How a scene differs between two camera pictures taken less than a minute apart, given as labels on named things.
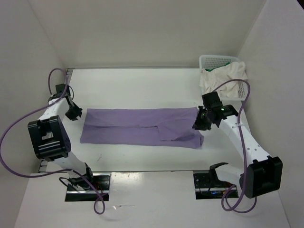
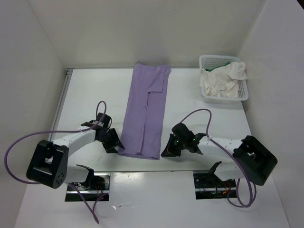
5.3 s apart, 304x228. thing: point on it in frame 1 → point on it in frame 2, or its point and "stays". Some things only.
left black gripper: (73, 116) → (109, 147)
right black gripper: (198, 124) → (170, 151)
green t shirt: (210, 69) stays
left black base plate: (101, 181) stays
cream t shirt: (210, 80) stays
